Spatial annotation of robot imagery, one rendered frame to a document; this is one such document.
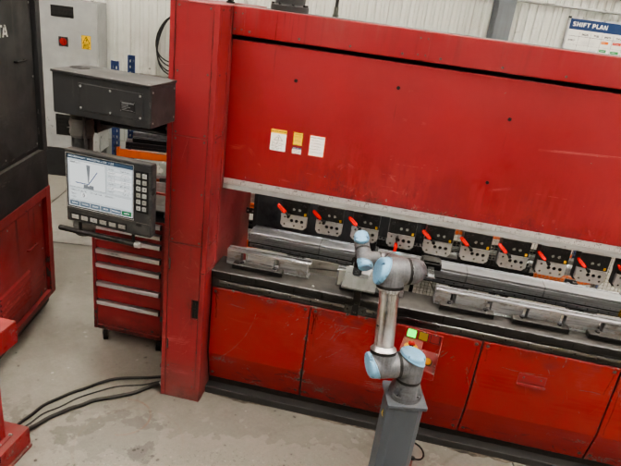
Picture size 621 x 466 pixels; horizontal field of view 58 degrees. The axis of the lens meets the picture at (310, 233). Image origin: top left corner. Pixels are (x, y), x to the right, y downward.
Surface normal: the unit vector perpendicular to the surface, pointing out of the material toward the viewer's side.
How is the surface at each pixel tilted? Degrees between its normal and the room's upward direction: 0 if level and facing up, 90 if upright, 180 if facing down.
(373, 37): 90
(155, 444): 0
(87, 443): 0
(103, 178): 90
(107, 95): 90
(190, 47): 90
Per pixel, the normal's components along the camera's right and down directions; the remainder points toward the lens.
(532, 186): -0.18, 0.36
